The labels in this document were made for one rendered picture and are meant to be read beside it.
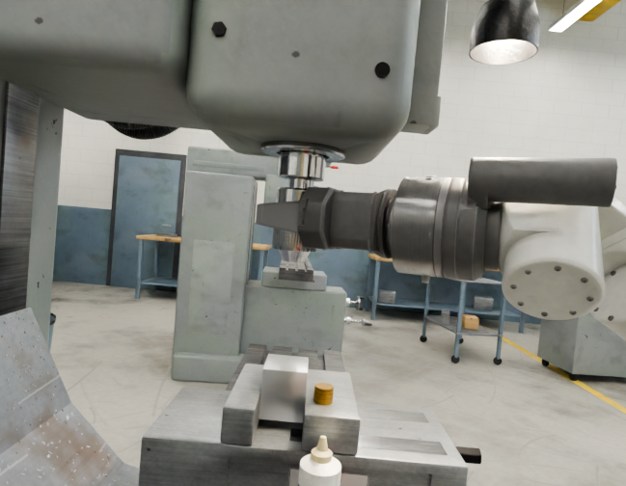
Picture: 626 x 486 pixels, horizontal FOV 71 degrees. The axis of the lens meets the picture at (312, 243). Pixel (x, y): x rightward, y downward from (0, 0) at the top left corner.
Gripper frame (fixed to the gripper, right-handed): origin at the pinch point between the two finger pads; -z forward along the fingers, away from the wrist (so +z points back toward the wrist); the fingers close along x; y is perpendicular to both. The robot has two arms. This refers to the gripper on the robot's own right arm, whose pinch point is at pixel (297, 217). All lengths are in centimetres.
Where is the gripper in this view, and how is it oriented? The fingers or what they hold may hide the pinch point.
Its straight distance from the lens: 45.3
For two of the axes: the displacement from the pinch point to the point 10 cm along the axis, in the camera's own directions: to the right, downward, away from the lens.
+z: 9.0, 0.9, -4.2
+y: -0.8, 10.0, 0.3
